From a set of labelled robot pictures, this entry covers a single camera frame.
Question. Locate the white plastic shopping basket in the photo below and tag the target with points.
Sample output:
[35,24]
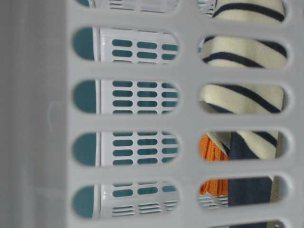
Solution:
[39,121]

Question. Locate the cream navy striped slipper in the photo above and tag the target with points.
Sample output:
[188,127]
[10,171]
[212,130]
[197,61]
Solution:
[224,51]

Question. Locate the orange cloth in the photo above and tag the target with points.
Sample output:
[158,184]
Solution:
[211,152]

